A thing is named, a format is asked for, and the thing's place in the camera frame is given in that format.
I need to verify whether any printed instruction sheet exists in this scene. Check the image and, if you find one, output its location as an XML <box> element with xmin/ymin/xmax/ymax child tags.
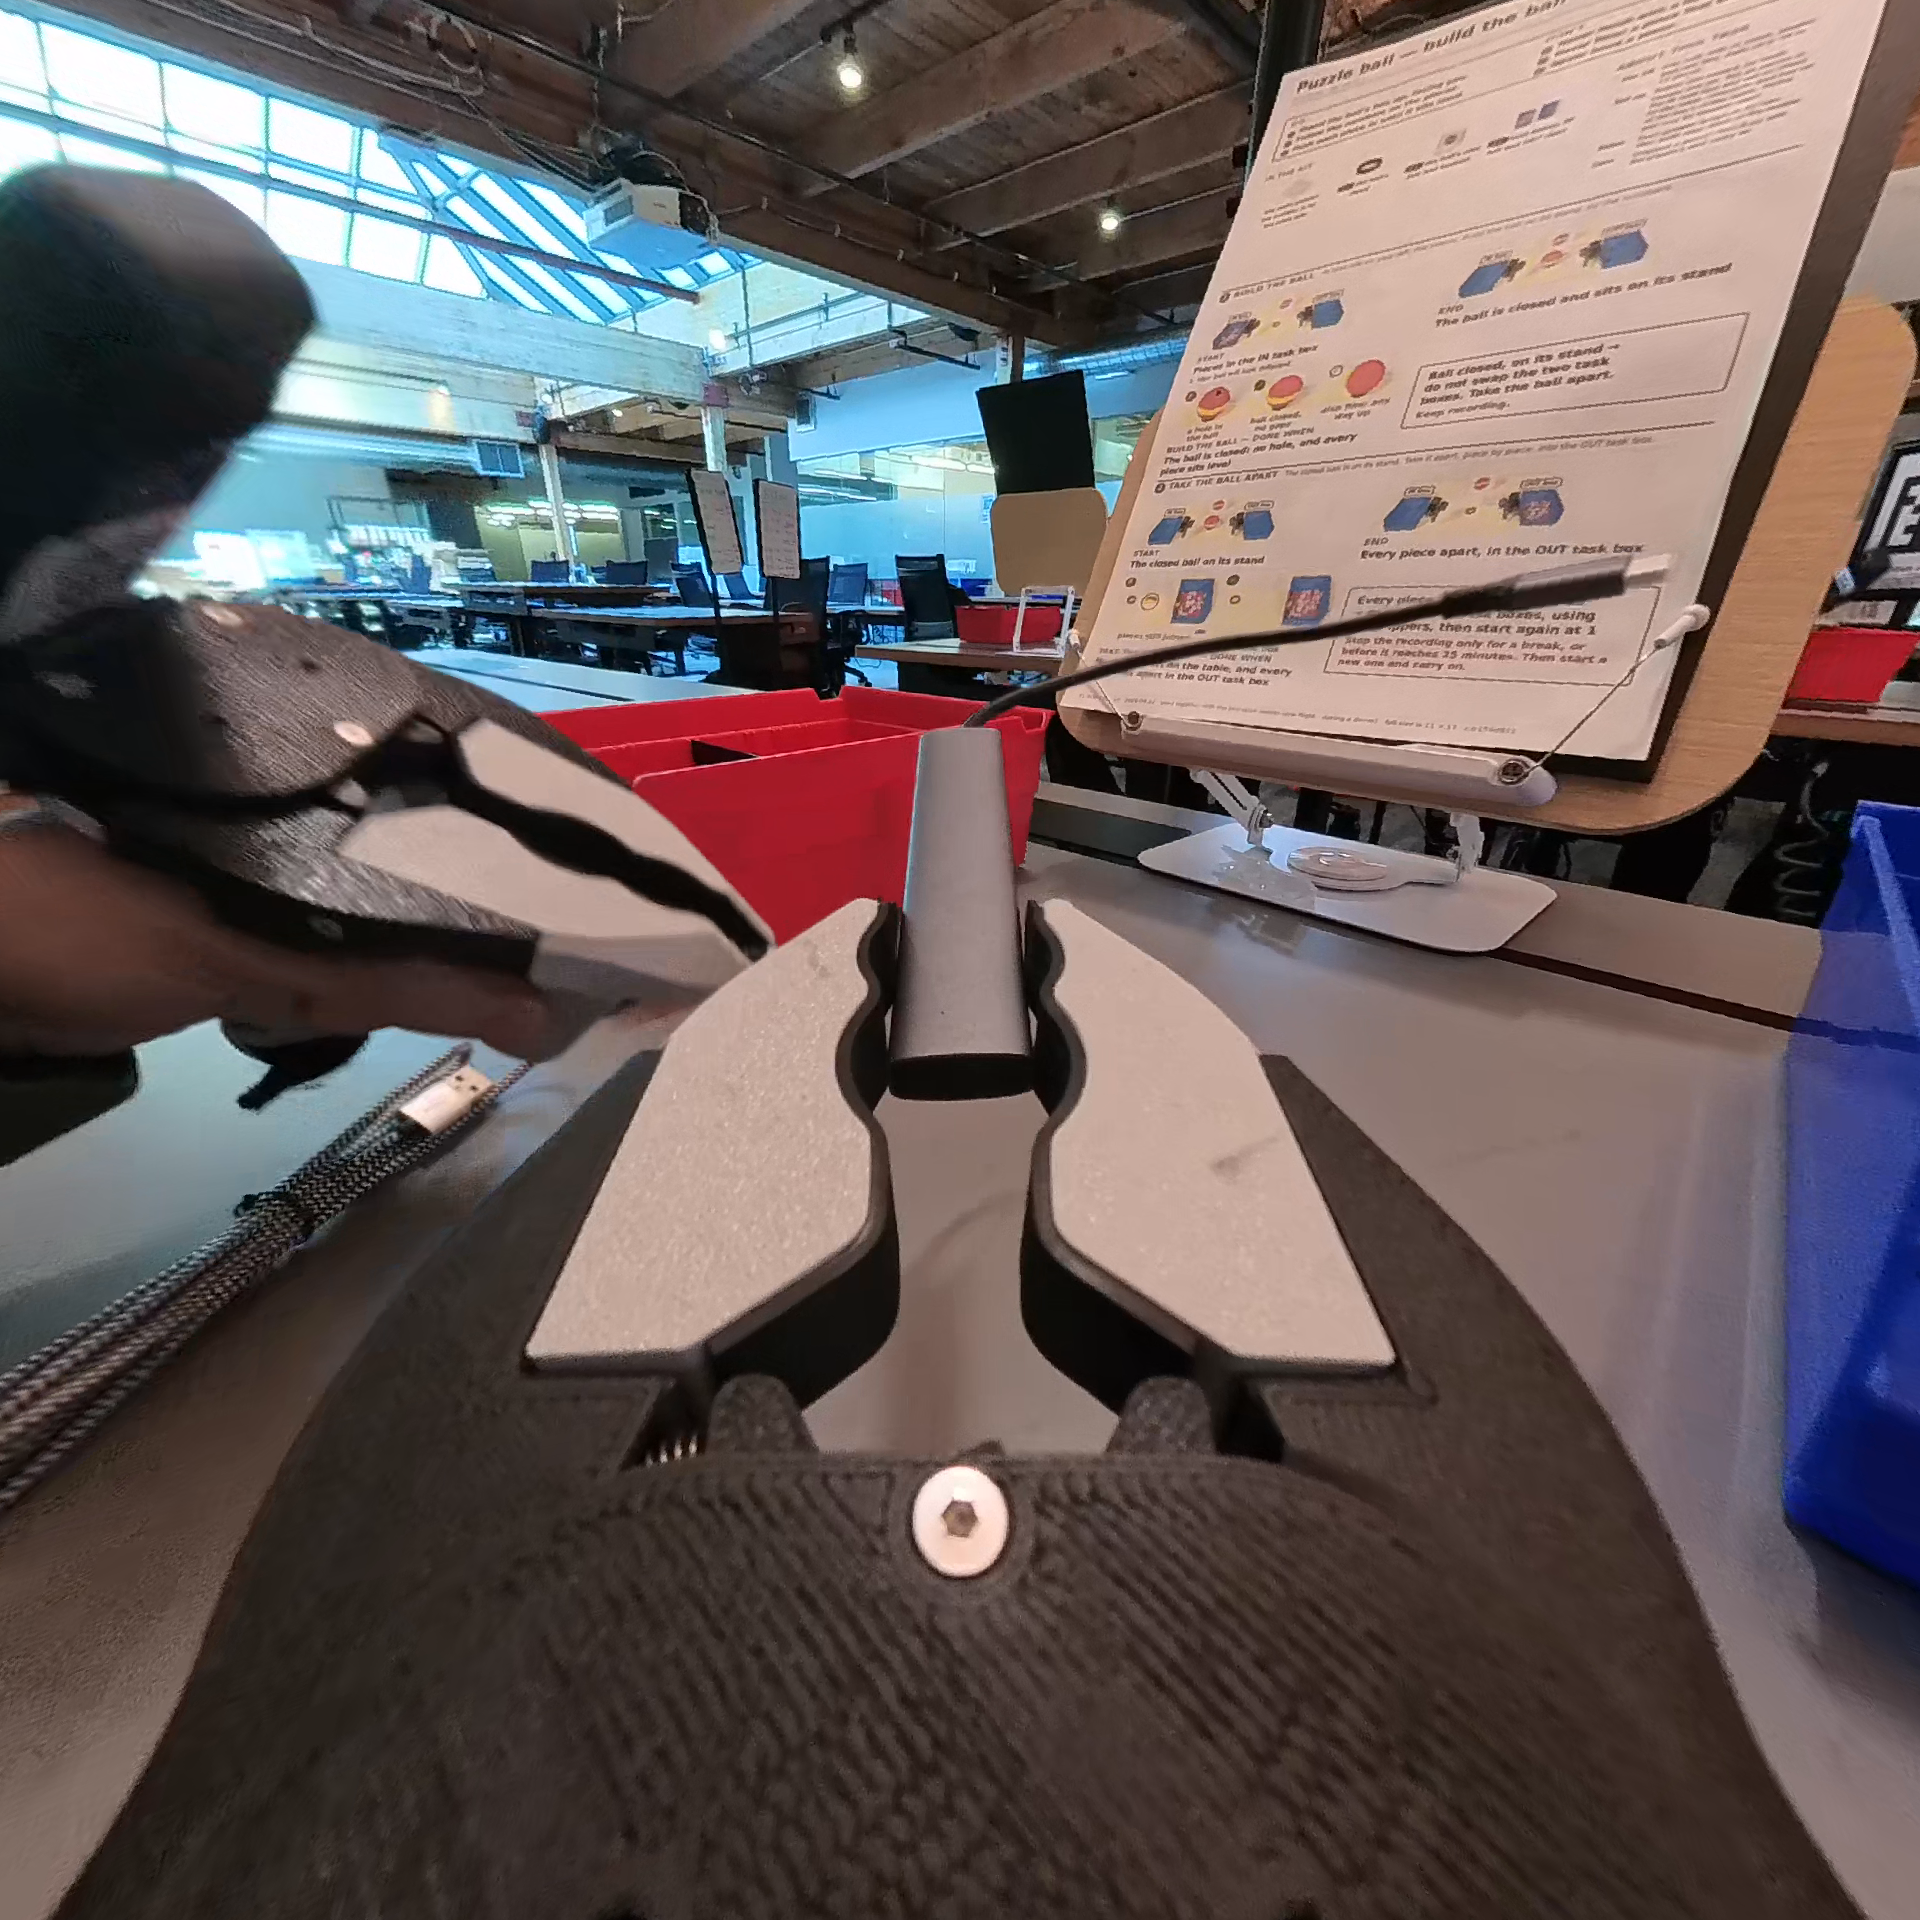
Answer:
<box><xmin>1059</xmin><ymin>0</ymin><xmax>1895</xmax><ymax>760</ymax></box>

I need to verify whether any person's left hand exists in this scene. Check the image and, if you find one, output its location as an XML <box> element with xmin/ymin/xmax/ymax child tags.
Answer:
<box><xmin>0</xmin><ymin>832</ymin><xmax>561</xmax><ymax>1070</ymax></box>

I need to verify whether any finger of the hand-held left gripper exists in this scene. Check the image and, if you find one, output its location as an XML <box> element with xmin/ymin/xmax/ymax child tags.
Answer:
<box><xmin>449</xmin><ymin>714</ymin><xmax>777</xmax><ymax>965</ymax></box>
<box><xmin>338</xmin><ymin>815</ymin><xmax>749</xmax><ymax>1055</ymax></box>

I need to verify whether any black hub cable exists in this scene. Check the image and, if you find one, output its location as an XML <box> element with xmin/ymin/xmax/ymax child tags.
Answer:
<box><xmin>960</xmin><ymin>551</ymin><xmax>1673</xmax><ymax>733</ymax></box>

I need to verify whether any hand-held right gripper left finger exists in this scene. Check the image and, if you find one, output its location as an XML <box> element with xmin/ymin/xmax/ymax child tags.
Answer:
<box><xmin>527</xmin><ymin>896</ymin><xmax>904</xmax><ymax>1378</ymax></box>

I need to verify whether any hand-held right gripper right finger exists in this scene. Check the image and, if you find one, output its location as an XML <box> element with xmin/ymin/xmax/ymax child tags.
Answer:
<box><xmin>1024</xmin><ymin>896</ymin><xmax>1402</xmax><ymax>1374</ymax></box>

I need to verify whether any black sign white print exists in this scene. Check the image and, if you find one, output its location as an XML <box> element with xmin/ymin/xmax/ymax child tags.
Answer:
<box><xmin>1856</xmin><ymin>447</ymin><xmax>1920</xmax><ymax>590</ymax></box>

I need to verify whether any blue plastic bin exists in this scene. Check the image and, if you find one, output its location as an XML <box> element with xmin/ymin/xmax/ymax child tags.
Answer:
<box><xmin>1780</xmin><ymin>799</ymin><xmax>1920</xmax><ymax>1585</ymax></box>

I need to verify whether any grey braided usb cable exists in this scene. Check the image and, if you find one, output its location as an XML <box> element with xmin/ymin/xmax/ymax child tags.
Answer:
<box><xmin>0</xmin><ymin>1047</ymin><xmax>530</xmax><ymax>1508</ymax></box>

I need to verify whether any dark glossy panel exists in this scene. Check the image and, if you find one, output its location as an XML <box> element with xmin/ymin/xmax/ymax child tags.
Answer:
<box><xmin>0</xmin><ymin>1018</ymin><xmax>459</xmax><ymax>1327</ymax></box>

